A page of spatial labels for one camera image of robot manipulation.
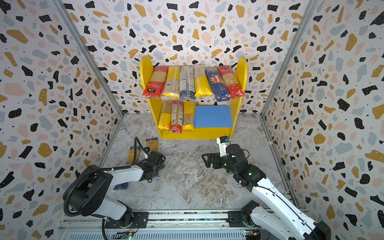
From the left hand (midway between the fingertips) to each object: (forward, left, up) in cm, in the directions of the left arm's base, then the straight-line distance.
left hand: (156, 161), depth 93 cm
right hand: (-7, -30, +21) cm, 38 cm away
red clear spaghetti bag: (+23, -13, +16) cm, 31 cm away
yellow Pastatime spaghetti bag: (+29, -21, +15) cm, 39 cm away
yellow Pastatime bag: (+22, -5, +14) cm, 27 cm away
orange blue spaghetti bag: (+13, +5, +1) cm, 14 cm away
